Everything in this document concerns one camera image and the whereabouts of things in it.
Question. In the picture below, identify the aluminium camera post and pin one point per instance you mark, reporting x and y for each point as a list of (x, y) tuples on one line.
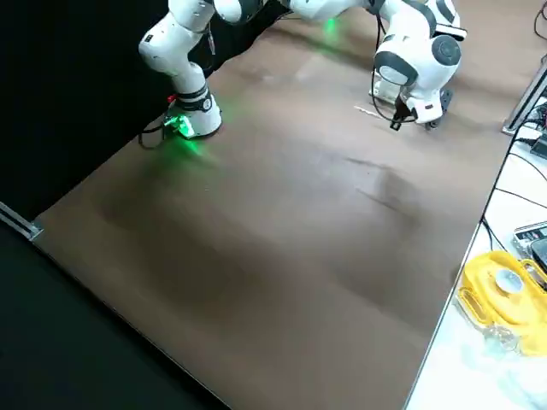
[(523, 104)]

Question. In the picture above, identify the white test tube rack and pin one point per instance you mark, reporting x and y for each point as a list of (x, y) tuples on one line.
[(384, 91)]

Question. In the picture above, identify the white round dish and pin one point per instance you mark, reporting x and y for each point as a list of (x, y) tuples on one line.
[(509, 281)]

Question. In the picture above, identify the grey box with labels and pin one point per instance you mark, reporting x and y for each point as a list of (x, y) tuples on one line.
[(527, 232)]

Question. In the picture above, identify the aluminium frame post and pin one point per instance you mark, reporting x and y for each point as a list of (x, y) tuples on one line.
[(25, 228)]

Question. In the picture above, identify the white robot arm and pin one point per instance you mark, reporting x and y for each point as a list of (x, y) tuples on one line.
[(171, 55)]

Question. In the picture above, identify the yellow plastic tray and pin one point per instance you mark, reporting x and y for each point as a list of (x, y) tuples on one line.
[(478, 273)]

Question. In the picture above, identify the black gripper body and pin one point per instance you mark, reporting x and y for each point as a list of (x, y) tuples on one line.
[(405, 102)]

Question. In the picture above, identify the black device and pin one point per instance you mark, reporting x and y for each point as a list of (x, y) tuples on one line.
[(540, 252)]

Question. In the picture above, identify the black power adapter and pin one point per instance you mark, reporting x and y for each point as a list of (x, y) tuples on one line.
[(540, 147)]

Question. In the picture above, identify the clear glass flask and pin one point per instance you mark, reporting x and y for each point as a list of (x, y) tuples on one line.
[(501, 337)]

